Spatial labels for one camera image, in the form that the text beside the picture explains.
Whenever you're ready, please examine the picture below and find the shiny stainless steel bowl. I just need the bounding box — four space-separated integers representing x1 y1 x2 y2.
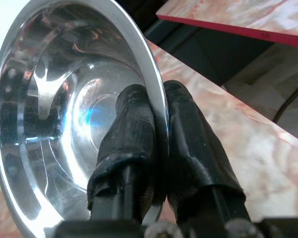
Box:
0 0 170 238

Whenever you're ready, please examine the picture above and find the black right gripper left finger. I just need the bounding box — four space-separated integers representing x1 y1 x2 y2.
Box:
86 84 157 221

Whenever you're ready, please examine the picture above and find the marble-patterned table with red edge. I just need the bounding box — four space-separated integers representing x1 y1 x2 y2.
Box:
155 0 298 49

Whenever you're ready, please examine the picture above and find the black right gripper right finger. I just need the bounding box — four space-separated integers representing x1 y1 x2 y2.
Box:
163 80 251 224

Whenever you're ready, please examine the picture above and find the black cable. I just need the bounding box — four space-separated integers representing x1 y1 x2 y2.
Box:
273 81 298 123

